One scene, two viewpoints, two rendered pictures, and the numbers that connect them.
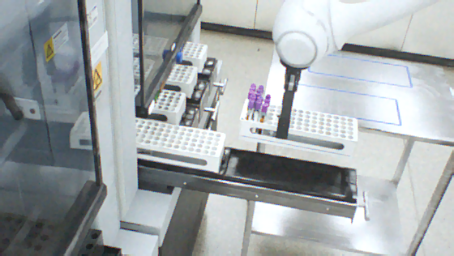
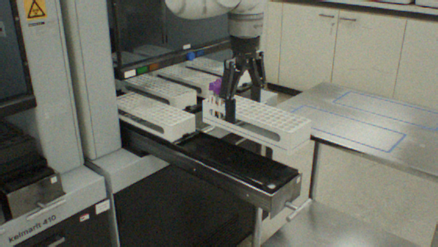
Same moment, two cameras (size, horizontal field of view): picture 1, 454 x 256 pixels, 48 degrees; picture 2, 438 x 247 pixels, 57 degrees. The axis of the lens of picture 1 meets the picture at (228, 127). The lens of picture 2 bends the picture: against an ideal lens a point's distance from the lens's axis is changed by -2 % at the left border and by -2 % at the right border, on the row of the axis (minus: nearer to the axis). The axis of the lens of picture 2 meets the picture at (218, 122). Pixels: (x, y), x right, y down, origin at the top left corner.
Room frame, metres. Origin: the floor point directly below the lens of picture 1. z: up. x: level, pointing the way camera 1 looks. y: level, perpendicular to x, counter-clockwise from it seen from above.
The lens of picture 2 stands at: (0.17, -0.68, 1.35)
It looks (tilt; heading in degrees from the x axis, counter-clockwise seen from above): 25 degrees down; 35
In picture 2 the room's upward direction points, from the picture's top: straight up
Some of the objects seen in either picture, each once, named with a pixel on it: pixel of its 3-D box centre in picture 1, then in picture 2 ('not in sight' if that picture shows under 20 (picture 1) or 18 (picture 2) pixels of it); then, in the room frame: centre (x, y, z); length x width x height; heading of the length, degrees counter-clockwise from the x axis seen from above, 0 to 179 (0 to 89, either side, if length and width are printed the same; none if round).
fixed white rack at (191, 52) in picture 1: (160, 53); (214, 72); (1.48, 0.25, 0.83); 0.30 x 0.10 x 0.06; 84
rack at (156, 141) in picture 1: (165, 144); (150, 116); (1.00, 0.16, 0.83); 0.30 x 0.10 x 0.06; 84
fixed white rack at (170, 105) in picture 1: (130, 103); (157, 92); (1.17, 0.28, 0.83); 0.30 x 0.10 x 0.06; 84
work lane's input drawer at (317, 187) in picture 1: (232, 172); (192, 150); (0.99, -0.02, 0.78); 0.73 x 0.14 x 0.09; 84
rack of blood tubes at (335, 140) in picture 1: (297, 129); (253, 120); (1.06, -0.18, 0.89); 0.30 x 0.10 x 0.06; 83
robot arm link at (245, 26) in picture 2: not in sight; (245, 23); (1.06, -0.14, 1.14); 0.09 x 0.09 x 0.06
